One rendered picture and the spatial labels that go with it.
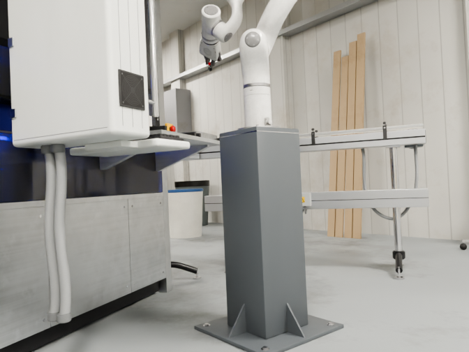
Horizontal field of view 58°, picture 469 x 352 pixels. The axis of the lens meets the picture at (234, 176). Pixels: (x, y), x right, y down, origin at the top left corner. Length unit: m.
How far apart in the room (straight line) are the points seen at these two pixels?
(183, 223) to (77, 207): 3.32
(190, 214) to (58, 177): 3.73
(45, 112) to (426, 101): 3.88
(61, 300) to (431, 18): 4.26
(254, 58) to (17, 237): 1.16
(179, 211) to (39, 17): 3.85
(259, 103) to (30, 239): 1.06
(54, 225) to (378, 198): 2.11
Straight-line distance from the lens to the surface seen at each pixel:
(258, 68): 1.86
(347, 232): 4.79
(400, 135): 3.00
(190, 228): 5.26
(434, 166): 4.69
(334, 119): 5.05
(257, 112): 1.83
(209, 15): 1.95
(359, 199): 3.03
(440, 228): 4.71
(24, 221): 1.81
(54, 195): 1.64
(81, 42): 1.50
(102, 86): 1.40
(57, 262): 1.63
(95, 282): 2.13
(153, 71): 1.56
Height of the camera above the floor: 0.63
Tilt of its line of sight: 1 degrees up
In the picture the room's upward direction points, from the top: 3 degrees counter-clockwise
